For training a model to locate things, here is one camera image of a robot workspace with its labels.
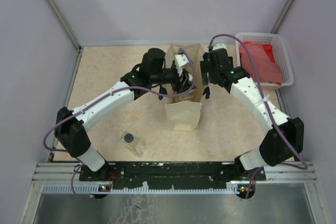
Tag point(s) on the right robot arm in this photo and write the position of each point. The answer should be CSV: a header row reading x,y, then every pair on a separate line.
x,y
283,135

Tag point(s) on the amber bottle white cap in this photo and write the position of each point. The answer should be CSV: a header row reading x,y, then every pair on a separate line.
x,y
186,97

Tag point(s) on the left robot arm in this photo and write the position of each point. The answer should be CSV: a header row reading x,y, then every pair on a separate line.
x,y
73,125

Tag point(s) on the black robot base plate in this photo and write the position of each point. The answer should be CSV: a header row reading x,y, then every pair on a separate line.
x,y
185,177

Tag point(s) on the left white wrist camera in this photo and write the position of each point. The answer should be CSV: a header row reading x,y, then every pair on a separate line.
x,y
181,62

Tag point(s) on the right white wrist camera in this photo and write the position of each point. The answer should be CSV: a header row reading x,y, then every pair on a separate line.
x,y
217,46

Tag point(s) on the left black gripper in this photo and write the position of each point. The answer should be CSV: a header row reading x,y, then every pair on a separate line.
x,y
179,87

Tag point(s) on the beige canvas bag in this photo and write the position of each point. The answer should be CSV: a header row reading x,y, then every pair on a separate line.
x,y
185,115

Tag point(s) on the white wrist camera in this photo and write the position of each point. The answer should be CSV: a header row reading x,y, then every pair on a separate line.
x,y
217,46
181,62

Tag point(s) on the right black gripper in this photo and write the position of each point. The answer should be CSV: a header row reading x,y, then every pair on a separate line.
x,y
206,66

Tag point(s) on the clear bottle black cap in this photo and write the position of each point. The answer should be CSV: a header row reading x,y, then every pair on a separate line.
x,y
133,144

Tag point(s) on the aluminium rail frame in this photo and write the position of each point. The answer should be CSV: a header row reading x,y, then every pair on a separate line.
x,y
63,178

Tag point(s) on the pink red cloth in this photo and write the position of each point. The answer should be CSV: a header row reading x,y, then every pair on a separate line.
x,y
268,70

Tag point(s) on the white plastic basket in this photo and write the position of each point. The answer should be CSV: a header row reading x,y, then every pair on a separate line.
x,y
279,52

